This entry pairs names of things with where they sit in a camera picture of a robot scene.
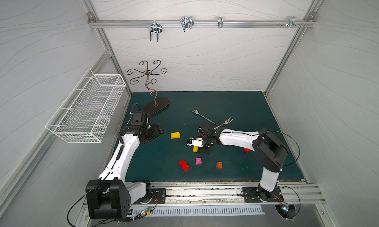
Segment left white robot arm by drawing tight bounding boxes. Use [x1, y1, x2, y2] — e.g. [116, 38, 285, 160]
[85, 111, 163, 220]

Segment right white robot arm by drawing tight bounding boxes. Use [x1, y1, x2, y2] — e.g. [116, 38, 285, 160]
[187, 125, 289, 202]

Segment silver metal fork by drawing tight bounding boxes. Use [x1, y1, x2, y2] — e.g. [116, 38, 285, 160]
[214, 117, 233, 130]

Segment pink brick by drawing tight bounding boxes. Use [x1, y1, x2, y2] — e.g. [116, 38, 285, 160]
[195, 158, 202, 165]

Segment silver metal spoon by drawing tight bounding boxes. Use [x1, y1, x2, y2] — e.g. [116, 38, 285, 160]
[192, 109, 217, 125]

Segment orange brick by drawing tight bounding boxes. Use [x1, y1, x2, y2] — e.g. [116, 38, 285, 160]
[216, 161, 223, 169]

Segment brown metal hook stand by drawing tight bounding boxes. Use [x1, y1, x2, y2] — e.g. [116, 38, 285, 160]
[126, 60, 170, 116]

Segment long red brick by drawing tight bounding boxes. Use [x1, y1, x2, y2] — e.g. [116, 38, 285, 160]
[179, 159, 189, 172]

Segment green table mat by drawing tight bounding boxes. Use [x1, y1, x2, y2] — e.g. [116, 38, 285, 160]
[125, 91, 288, 182]

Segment white vent strip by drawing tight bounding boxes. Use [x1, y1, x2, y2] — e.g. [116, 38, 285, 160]
[127, 205, 265, 218]

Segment metal hook clamp left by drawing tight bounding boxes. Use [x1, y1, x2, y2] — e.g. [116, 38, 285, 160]
[150, 22, 162, 42]

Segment metal hook clamp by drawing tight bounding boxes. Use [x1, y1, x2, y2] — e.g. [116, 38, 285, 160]
[150, 22, 162, 42]
[180, 16, 194, 32]

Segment metal hook clamp centre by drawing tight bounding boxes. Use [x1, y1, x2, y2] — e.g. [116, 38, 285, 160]
[180, 16, 194, 32]

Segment small metal clip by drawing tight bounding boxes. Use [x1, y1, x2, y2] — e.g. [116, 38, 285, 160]
[218, 16, 224, 29]

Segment white wire basket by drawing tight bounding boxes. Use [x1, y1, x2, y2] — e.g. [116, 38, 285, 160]
[45, 69, 125, 143]

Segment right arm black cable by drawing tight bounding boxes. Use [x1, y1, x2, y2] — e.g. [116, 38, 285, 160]
[266, 130, 301, 167]

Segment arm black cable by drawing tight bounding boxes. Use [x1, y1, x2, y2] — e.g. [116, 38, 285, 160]
[66, 182, 104, 227]
[266, 130, 301, 167]

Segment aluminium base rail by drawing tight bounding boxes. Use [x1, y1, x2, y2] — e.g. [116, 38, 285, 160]
[82, 181, 326, 208]

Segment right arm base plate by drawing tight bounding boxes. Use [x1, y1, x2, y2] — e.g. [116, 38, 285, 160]
[240, 186, 284, 203]

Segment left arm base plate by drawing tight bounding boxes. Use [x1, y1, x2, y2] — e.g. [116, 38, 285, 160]
[136, 188, 166, 205]

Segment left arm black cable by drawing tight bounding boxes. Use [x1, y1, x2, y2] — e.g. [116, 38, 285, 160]
[66, 182, 104, 227]

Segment aluminium crossbar rail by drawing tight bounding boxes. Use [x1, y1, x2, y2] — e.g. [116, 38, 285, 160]
[89, 19, 316, 29]

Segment metal bracket right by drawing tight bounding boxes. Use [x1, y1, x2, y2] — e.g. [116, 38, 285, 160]
[278, 17, 305, 29]

